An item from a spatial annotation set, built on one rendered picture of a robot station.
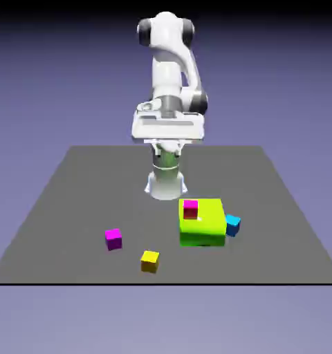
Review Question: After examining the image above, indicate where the small yellow cube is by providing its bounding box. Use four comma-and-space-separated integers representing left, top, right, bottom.
140, 250, 160, 274

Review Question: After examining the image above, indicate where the large lime green box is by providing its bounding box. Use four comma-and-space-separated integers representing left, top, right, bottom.
178, 198, 228, 248

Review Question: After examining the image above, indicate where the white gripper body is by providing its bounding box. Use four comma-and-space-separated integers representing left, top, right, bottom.
131, 109, 205, 145

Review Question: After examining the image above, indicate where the small pink red cube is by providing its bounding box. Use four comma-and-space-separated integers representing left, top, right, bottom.
183, 199, 199, 221

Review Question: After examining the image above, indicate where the small magenta cube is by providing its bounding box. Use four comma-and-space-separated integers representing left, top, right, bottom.
104, 227, 123, 252

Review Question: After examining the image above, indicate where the small blue cube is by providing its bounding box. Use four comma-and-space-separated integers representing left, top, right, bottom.
225, 214, 242, 238

